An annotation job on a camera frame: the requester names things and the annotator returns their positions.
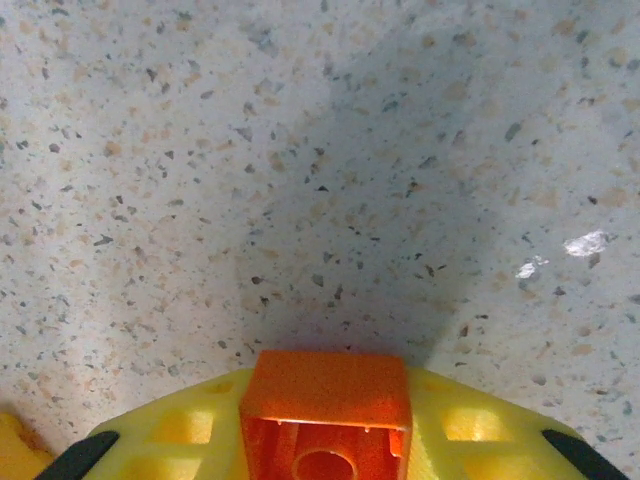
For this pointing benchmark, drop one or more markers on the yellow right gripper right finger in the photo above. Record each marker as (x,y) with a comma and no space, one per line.
(525,450)

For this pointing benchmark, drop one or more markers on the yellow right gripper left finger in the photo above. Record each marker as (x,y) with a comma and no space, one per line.
(225,400)

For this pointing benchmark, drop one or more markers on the orange lego brick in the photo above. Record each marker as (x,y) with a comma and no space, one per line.
(325,390)

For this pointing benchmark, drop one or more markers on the yellow lego brick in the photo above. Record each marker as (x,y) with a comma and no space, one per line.
(20,450)

